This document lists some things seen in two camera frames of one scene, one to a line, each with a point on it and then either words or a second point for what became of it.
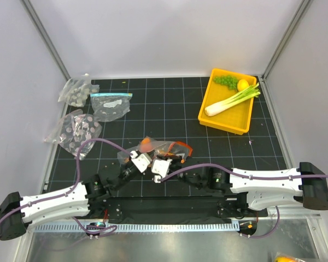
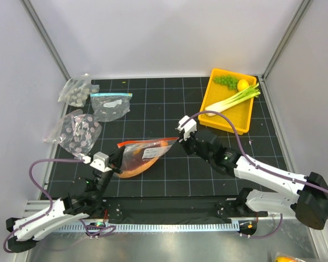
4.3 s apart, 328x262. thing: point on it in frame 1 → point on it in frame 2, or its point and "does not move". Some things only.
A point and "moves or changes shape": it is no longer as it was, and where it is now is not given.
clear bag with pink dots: (75, 127) does not move
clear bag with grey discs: (75, 90) does not move
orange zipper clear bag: (160, 149) moves or changes shape
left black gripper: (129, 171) → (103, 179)
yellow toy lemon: (241, 84) does not move
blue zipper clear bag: (107, 107) does not move
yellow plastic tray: (235, 119) does not move
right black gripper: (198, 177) → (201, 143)
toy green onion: (239, 97) does not move
